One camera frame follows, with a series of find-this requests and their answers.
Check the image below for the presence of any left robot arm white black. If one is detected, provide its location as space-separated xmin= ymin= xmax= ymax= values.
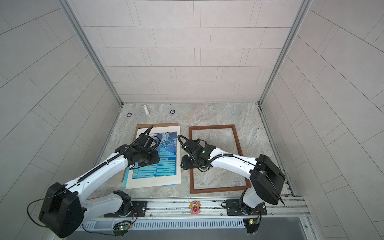
xmin=38 ymin=131 xmax=161 ymax=238

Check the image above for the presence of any right circuit board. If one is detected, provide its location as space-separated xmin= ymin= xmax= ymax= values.
xmin=243 ymin=219 xmax=260 ymax=234

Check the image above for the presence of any left circuit board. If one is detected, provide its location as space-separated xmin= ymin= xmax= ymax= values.
xmin=113 ymin=221 xmax=132 ymax=238

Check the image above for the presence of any pink toy figurine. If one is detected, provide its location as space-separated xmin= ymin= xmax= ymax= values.
xmin=190 ymin=201 xmax=201 ymax=215

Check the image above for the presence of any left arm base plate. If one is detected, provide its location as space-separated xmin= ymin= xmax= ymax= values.
xmin=103 ymin=201 xmax=148 ymax=218

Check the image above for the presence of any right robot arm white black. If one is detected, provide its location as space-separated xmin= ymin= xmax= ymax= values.
xmin=177 ymin=135 xmax=286 ymax=215

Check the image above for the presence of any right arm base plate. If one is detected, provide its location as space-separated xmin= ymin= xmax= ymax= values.
xmin=225 ymin=200 xmax=268 ymax=217

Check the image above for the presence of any brown wooden picture frame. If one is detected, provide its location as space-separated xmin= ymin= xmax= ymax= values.
xmin=189 ymin=125 xmax=252 ymax=194

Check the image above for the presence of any brown backing board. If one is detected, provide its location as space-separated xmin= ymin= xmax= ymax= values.
xmin=122 ymin=123 xmax=179 ymax=188

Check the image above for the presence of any blue poster with white mat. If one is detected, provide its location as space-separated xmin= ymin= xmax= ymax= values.
xmin=125 ymin=125 xmax=181 ymax=189

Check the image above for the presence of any circuit board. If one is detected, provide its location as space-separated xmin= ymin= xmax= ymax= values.
xmin=243 ymin=219 xmax=260 ymax=234
xmin=113 ymin=221 xmax=132 ymax=238

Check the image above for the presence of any white cylinder tube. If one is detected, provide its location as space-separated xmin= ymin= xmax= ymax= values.
xmin=143 ymin=105 xmax=150 ymax=115

